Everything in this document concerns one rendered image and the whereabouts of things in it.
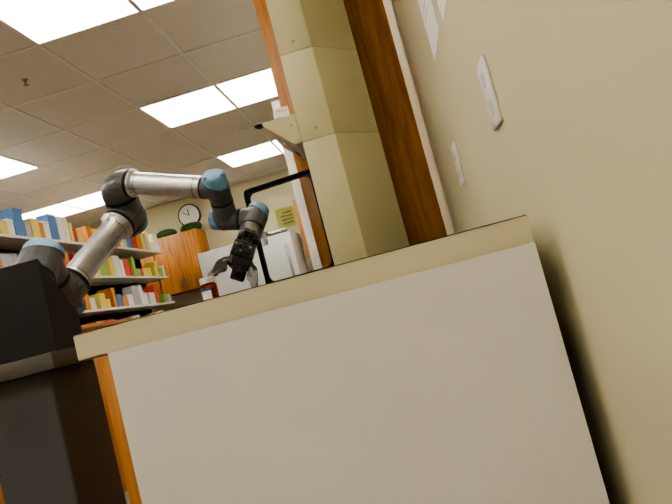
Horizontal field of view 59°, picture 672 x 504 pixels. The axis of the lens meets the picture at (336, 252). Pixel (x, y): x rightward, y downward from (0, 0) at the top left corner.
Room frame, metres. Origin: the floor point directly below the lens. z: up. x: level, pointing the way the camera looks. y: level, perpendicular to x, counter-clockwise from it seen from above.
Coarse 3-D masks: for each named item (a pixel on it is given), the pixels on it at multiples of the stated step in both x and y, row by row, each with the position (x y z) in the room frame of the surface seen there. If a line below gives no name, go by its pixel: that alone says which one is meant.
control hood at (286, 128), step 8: (272, 120) 1.93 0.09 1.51; (280, 120) 1.92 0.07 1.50; (288, 120) 1.92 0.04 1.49; (296, 120) 1.92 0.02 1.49; (272, 128) 1.92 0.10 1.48; (280, 128) 1.92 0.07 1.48; (288, 128) 1.92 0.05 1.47; (296, 128) 1.92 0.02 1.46; (280, 136) 1.93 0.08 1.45; (288, 136) 1.92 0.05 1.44; (296, 136) 1.92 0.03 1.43; (280, 144) 2.19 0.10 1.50; (296, 144) 1.92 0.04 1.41; (304, 152) 2.05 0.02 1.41
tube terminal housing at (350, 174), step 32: (288, 64) 1.91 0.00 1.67; (320, 64) 1.91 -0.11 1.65; (352, 64) 2.00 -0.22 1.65; (320, 96) 1.91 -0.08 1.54; (352, 96) 1.98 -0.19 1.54; (320, 128) 1.91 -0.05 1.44; (352, 128) 1.96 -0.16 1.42; (320, 160) 1.91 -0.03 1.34; (352, 160) 1.93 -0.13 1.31; (384, 160) 2.02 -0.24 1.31; (320, 192) 1.91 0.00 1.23; (352, 192) 1.91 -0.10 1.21; (384, 192) 2.00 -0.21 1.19; (352, 224) 1.91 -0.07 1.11; (384, 224) 1.97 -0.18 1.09; (352, 256) 1.91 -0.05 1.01
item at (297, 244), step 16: (256, 192) 2.29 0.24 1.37; (272, 192) 2.27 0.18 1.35; (288, 192) 2.26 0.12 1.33; (304, 192) 2.24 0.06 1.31; (272, 208) 2.28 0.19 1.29; (288, 208) 2.26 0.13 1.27; (304, 208) 2.24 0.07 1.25; (272, 224) 2.28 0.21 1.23; (288, 224) 2.27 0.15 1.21; (304, 224) 2.25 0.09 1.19; (320, 224) 2.23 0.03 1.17; (272, 240) 2.29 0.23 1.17; (288, 240) 2.27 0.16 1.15; (304, 240) 2.25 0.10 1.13; (320, 240) 2.24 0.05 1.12; (272, 256) 2.29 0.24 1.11; (288, 256) 2.28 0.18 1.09; (304, 256) 2.26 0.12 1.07; (320, 256) 2.24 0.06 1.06; (272, 272) 2.30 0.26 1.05; (288, 272) 2.28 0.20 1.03; (304, 272) 2.26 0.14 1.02
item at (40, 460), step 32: (0, 384) 1.50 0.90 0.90; (32, 384) 1.48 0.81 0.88; (64, 384) 1.52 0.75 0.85; (96, 384) 1.65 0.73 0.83; (0, 416) 1.50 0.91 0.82; (32, 416) 1.49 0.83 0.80; (64, 416) 1.50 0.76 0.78; (96, 416) 1.62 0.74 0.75; (0, 448) 1.50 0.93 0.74; (32, 448) 1.49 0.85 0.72; (64, 448) 1.48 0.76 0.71; (96, 448) 1.59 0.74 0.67; (0, 480) 1.50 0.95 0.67; (32, 480) 1.49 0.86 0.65; (64, 480) 1.48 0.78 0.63; (96, 480) 1.56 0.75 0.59
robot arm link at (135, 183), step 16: (112, 176) 1.96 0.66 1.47; (128, 176) 1.94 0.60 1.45; (144, 176) 1.93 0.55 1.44; (160, 176) 1.92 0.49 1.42; (176, 176) 1.91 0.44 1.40; (192, 176) 1.90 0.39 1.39; (208, 176) 1.85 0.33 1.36; (224, 176) 1.86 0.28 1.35; (112, 192) 1.96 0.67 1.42; (128, 192) 1.95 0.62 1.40; (144, 192) 1.94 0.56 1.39; (160, 192) 1.92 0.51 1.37; (176, 192) 1.91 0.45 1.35; (192, 192) 1.89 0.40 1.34; (208, 192) 1.87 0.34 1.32; (224, 192) 1.88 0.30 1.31
